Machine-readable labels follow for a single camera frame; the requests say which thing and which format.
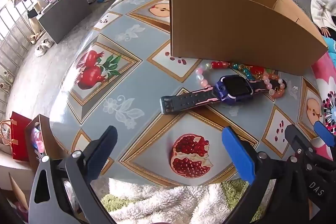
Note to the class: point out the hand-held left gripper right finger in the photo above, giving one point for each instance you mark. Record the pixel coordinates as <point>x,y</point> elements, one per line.
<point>237,154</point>

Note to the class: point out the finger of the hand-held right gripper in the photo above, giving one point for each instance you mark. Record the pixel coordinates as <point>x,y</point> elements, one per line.
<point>295,138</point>
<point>324,130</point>

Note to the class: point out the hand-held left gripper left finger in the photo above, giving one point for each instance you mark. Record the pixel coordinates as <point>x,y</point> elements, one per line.
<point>103,150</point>

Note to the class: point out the purple pink smartwatch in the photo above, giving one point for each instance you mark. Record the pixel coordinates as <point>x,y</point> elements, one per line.
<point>233,86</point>

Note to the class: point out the brown cardboard box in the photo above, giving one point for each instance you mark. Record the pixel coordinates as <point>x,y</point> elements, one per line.
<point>223,24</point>

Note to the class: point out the open cardboard box with clutter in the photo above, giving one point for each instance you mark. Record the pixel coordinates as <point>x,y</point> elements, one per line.
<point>50,140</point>

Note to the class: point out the white green fleece blanket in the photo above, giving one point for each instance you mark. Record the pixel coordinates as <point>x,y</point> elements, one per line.
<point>170,203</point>

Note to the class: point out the red gift bag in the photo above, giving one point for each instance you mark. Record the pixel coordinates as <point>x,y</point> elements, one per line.
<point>21,134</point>

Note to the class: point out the blue cartoon blanket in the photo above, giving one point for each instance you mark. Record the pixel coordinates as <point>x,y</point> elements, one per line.
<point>331,45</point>

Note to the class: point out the flat cardboard piece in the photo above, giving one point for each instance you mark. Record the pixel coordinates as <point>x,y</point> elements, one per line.
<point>18,192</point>

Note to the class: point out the white shoes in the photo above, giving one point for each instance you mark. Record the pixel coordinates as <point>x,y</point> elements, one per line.
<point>42,48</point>

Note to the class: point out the beige shoes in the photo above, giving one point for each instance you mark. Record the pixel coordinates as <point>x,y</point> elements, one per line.
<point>36,37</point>

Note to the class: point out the grey cabinet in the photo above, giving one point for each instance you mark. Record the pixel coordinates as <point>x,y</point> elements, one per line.
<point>63,19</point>

